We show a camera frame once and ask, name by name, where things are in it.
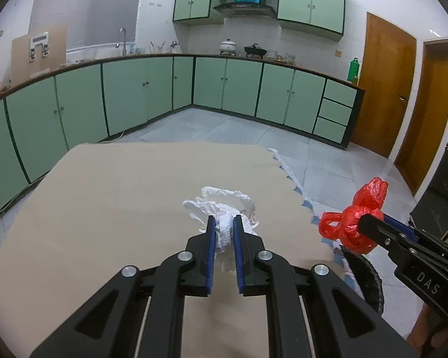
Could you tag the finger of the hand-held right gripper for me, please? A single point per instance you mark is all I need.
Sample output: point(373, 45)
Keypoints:
point(403, 228)
point(380, 231)

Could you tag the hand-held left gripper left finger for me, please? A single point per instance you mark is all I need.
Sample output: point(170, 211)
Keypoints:
point(210, 261)

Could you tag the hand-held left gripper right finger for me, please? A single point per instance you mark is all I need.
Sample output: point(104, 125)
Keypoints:
point(239, 261)

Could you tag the red plastic bag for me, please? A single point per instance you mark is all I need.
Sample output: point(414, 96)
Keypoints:
point(366, 197)

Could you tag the black waste bin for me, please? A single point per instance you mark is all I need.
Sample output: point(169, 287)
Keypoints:
point(371, 279)

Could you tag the white paper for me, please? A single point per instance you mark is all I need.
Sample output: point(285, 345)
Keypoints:
point(224, 203)

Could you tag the person's right hand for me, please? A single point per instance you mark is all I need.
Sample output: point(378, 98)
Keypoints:
point(427, 330)

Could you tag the black glass cabinet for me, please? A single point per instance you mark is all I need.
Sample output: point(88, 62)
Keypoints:
point(440, 186)

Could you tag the beige tablecloth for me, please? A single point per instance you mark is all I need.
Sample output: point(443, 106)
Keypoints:
point(115, 201)

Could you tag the wooden door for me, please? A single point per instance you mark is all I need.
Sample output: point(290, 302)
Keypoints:
point(429, 119)
point(380, 89)

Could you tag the green bottle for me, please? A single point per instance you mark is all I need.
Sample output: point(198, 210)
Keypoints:
point(353, 71)

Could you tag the green lower kitchen cabinets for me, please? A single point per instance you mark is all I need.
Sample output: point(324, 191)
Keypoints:
point(134, 89)

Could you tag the green kitchen cabinets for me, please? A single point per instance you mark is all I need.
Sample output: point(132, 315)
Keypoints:
point(134, 89)
point(310, 3)

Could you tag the cluster of glass jars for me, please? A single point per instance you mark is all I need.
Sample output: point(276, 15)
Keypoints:
point(282, 56)

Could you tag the black wok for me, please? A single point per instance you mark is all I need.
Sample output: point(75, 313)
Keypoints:
point(254, 49)

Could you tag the white cooking pot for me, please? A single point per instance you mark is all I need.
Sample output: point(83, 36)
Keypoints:
point(227, 46)

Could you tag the utensil holder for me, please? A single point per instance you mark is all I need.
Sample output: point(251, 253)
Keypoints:
point(157, 47)

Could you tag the chrome sink faucet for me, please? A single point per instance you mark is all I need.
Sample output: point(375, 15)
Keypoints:
point(125, 44)

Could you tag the green upper kitchen cabinets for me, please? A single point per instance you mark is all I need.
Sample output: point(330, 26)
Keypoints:
point(310, 3)

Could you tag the black range hood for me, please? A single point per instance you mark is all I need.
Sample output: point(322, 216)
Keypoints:
point(244, 9)

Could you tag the brown cardboard sheet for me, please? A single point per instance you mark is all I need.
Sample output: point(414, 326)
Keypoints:
point(20, 63)

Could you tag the grey window blind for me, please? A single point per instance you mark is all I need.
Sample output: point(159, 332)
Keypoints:
point(89, 7)

